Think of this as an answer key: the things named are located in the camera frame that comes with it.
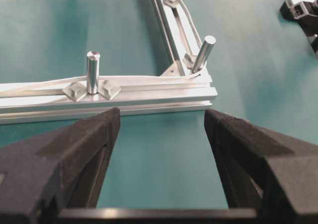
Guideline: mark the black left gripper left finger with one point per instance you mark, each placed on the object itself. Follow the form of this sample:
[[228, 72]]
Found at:
[[62, 168]]

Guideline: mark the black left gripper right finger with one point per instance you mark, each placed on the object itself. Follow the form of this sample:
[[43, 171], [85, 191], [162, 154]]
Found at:
[[271, 177]]

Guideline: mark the metal pin bottom middle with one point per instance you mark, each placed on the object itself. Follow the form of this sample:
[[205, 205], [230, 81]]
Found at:
[[92, 74]]

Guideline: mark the metal pin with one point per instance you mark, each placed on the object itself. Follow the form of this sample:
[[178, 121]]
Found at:
[[204, 52], [92, 74]]

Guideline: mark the metal pin bottom left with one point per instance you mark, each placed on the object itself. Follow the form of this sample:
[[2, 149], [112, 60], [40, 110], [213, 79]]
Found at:
[[204, 52]]

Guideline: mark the square aluminium extrusion frame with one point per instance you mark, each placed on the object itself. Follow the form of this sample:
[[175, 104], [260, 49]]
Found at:
[[176, 89]]

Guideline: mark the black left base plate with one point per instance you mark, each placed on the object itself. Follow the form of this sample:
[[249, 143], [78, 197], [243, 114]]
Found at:
[[305, 13]]

